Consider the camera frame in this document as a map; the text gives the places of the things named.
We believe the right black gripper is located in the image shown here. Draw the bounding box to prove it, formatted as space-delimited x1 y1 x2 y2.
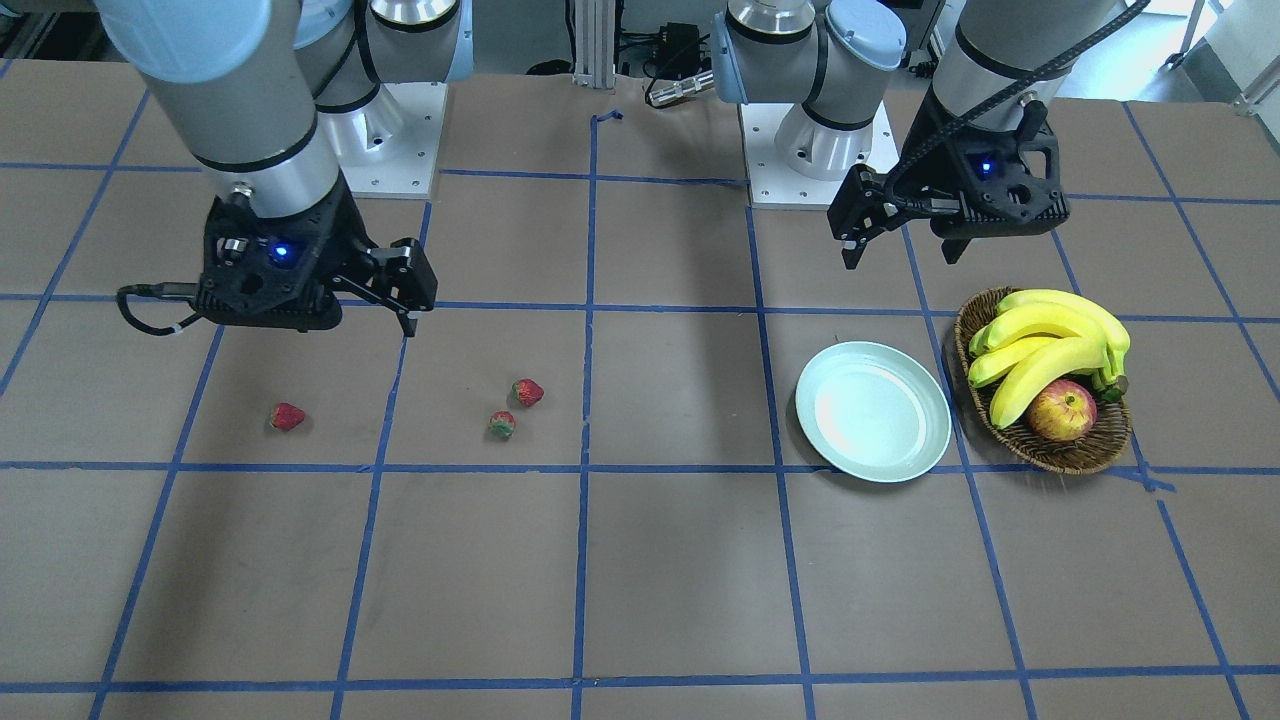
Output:
340 237 438 338

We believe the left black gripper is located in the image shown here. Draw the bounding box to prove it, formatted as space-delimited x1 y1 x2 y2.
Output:
827 164 906 272

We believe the greenish red strawberry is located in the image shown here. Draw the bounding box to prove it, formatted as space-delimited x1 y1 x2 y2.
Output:
486 410 518 439

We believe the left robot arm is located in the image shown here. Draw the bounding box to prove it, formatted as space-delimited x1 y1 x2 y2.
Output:
709 1 1130 270

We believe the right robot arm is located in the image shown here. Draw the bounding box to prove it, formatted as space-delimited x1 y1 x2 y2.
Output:
93 1 474 337

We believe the light green plate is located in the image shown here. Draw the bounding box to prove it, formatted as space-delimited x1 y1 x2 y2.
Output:
794 341 952 484

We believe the yellow banana bunch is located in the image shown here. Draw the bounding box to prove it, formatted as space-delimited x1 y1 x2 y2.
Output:
960 290 1132 430

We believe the red apple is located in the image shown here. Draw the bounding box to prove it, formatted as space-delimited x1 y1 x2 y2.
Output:
1023 379 1098 443

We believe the wicker basket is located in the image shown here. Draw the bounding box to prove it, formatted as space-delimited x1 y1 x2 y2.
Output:
947 286 1132 475

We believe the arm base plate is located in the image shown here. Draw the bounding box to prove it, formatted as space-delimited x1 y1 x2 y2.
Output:
320 83 451 201
739 102 899 210

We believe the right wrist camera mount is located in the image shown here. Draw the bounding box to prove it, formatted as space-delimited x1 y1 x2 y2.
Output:
189 181 372 332

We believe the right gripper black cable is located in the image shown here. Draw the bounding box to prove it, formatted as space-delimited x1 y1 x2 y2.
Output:
116 284 216 337

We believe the aluminium frame post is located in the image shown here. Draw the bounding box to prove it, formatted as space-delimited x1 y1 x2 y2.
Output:
570 0 617 91

